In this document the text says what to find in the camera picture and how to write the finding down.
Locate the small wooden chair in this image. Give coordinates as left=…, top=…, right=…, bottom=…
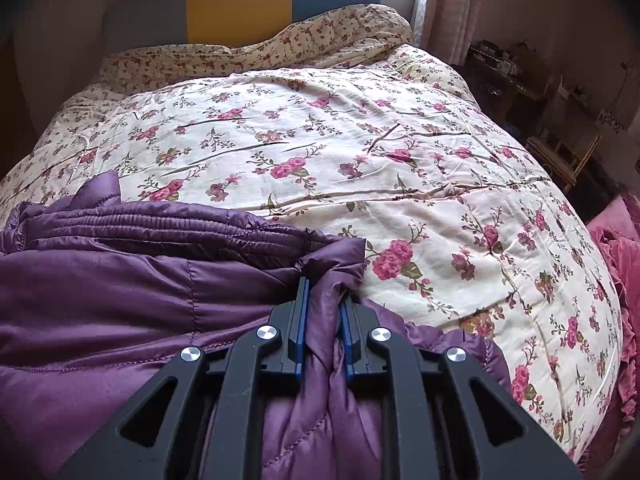
left=525, top=127, right=603, bottom=193

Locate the grey yellow teal headboard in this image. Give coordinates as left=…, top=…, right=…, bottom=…
left=102, top=0, right=383, bottom=56

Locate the wooden side table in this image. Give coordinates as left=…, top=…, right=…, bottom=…
left=465, top=40, right=563, bottom=116

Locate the purple quilted down jacket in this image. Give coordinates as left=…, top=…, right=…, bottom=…
left=0, top=170, right=513, bottom=480

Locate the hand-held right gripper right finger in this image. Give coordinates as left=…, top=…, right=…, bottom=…
left=340, top=295, right=583, bottom=480

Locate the pink patterned curtain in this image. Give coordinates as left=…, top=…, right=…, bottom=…
left=412, top=0, right=493, bottom=66

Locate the floral quilt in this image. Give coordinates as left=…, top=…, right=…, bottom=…
left=0, top=4, right=623, bottom=461

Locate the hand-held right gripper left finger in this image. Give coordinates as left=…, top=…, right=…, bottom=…
left=57, top=276, right=311, bottom=480

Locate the pink cloth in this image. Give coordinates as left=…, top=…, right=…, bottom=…
left=582, top=195, right=640, bottom=466

